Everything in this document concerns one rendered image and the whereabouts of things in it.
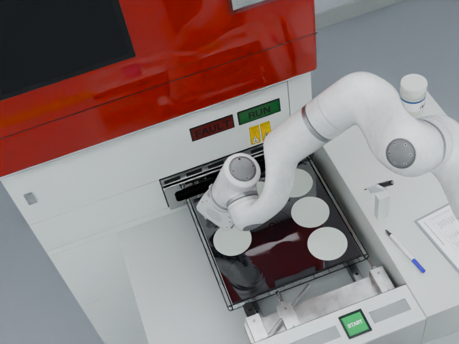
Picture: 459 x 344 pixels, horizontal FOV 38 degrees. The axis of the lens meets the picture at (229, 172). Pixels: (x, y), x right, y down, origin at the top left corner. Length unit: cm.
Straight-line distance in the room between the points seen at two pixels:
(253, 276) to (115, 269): 55
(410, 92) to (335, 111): 57
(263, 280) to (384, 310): 31
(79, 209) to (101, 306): 50
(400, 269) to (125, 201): 75
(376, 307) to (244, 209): 38
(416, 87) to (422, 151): 70
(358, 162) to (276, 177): 45
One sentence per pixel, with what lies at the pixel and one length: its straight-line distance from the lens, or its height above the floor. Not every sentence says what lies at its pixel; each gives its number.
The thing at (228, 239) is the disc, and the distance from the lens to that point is 175.
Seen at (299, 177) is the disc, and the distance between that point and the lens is 185.
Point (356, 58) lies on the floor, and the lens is 353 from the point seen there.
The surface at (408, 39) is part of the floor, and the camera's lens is 364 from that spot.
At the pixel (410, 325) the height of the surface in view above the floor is 96.
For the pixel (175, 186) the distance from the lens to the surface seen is 183.
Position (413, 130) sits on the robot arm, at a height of 148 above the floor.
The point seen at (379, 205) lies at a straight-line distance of 163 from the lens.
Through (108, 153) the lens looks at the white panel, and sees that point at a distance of 169.
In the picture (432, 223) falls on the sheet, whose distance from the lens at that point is 169.
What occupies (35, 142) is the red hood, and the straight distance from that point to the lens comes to 156.
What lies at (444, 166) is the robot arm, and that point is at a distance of 129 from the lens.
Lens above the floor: 235
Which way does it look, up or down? 50 degrees down
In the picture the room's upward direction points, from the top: 12 degrees counter-clockwise
